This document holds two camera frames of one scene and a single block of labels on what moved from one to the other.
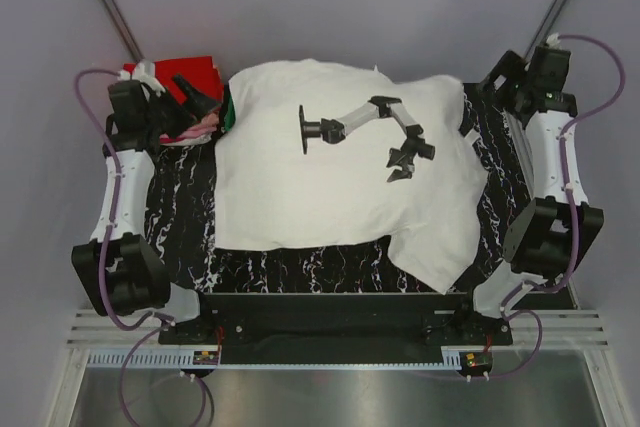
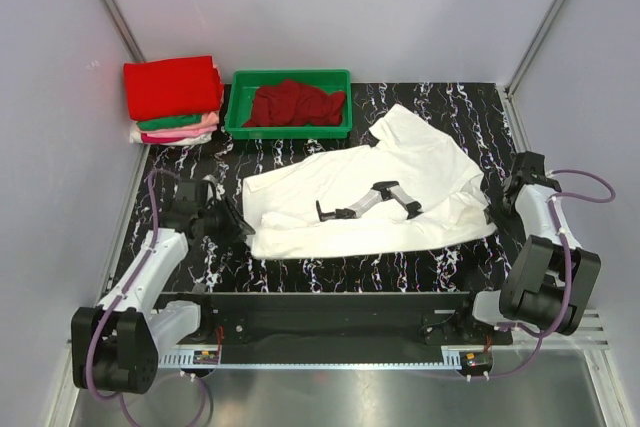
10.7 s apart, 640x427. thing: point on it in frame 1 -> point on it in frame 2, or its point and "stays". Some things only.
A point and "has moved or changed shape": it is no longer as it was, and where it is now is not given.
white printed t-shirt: x=315 y=154 has moved or changed shape
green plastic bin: x=230 y=115 -> x=288 y=103
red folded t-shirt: x=199 y=70 stays
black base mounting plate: x=338 y=328 stays
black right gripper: x=510 y=66 -> x=496 y=206
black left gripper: x=195 y=99 -> x=235 y=222
